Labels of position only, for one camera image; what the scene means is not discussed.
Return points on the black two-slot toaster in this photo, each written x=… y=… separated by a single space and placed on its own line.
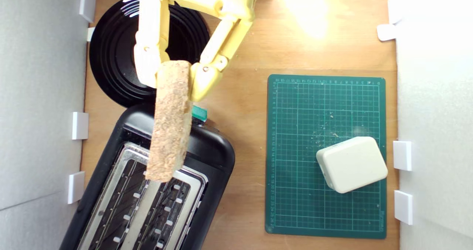
x=207 y=150

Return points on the white wall clip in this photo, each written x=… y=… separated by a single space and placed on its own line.
x=386 y=32
x=87 y=5
x=402 y=155
x=76 y=187
x=392 y=10
x=91 y=34
x=80 y=125
x=403 y=206

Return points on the green cutting mat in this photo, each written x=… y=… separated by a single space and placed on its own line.
x=295 y=150

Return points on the brown bread slice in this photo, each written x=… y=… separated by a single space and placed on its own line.
x=168 y=124

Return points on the white rounded block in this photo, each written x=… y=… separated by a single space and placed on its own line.
x=351 y=165

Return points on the green toaster lever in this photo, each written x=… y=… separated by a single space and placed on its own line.
x=200 y=113

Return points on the black round plate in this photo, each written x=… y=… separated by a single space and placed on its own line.
x=111 y=58

